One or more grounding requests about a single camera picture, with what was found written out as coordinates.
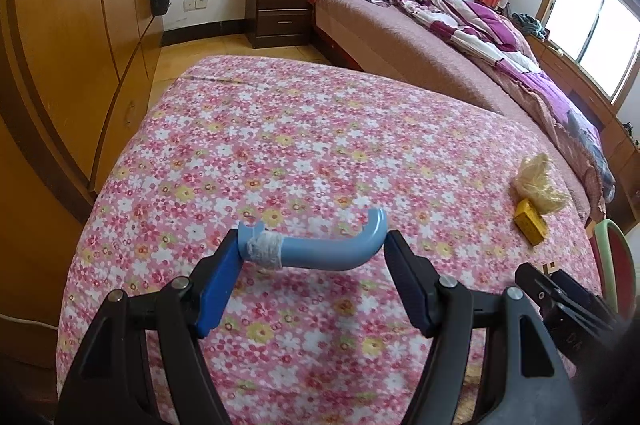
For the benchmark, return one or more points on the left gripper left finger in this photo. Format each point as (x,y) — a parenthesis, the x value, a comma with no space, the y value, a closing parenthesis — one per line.
(110,380)

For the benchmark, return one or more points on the blue plaid shirt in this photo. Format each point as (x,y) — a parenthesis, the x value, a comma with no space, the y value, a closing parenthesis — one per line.
(581,129)

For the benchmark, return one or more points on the wall socket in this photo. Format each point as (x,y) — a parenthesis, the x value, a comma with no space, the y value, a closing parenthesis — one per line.
(192,5)

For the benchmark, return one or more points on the red bin with green rim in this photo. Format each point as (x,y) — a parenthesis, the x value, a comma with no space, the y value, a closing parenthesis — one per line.
(615,267)

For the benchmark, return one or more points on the window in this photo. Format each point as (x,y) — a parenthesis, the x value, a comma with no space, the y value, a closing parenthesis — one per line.
(601,38)

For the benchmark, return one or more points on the wooden wardrobe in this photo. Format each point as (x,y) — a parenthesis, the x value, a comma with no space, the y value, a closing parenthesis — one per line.
(75,83)

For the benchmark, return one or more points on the pink floral tablecloth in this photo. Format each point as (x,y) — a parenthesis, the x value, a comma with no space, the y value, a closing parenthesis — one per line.
(307,150)

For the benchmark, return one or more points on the crumpled cream tissue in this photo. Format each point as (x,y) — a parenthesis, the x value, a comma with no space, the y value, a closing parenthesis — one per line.
(533,183)

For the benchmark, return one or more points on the dark wooden nightstand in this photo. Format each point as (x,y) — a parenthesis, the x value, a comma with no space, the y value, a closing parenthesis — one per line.
(278,23)

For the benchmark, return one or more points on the small yellow box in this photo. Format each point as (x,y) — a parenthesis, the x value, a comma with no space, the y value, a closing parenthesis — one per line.
(531,224)

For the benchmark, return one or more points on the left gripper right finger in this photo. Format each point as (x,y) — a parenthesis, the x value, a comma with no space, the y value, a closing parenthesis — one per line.
(523,379)

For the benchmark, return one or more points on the large bed pink sheet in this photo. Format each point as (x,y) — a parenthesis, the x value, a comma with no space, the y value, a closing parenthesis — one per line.
(384,41)

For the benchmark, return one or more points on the light wooden window cabinet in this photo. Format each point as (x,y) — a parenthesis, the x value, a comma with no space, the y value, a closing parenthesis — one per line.
(622,154)

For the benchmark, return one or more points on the purple white quilt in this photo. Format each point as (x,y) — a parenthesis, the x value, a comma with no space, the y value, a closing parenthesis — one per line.
(498,48)

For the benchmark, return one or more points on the blue plastic hook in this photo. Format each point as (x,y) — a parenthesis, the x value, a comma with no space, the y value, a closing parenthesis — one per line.
(274,250)

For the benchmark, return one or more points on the blue clothes on cabinet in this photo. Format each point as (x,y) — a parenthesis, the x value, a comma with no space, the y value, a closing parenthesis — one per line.
(530,26)

